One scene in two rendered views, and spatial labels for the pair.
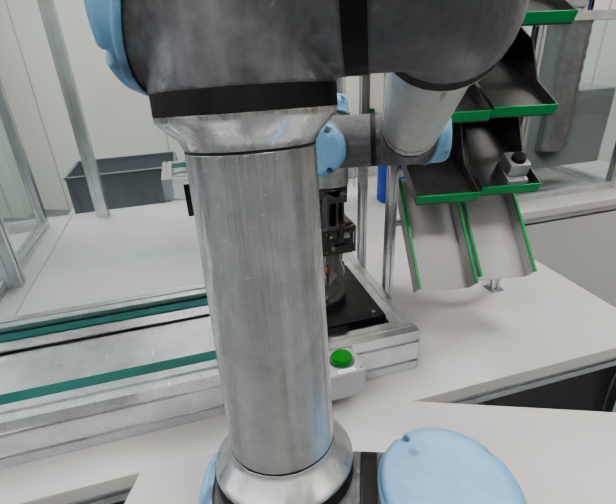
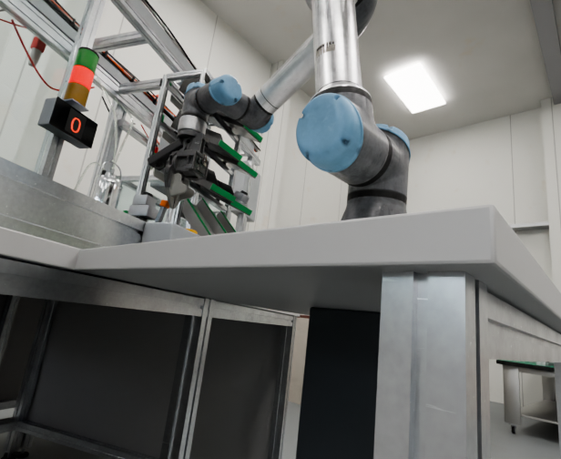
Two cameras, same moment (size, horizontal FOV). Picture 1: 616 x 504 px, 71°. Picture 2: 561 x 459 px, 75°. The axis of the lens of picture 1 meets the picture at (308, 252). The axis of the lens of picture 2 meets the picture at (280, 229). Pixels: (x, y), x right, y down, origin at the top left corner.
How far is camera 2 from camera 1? 90 cm
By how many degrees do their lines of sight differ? 67
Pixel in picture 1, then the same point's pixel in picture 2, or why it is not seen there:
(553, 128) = not seen: hidden behind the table
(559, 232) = not seen: hidden behind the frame
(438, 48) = (368, 12)
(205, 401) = (107, 238)
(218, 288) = (344, 15)
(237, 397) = (349, 52)
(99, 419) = (10, 192)
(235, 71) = not seen: outside the picture
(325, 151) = (236, 89)
